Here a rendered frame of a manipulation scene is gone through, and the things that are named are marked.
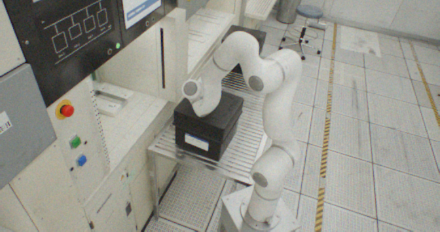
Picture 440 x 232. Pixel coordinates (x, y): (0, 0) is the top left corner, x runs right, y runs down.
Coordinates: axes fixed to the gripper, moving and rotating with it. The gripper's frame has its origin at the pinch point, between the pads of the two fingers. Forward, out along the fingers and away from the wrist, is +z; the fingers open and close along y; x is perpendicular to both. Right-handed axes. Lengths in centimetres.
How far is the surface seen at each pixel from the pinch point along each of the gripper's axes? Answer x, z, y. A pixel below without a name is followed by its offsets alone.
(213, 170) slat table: 33.1, 6.2, -13.8
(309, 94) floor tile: -62, 208, -46
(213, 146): 21.4, 3.2, -9.5
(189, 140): 23.3, 5.0, 4.3
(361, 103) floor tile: -73, 219, -105
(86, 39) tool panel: 0, -68, 24
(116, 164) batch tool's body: 44, -20, 25
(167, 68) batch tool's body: -8.9, 0.1, 29.6
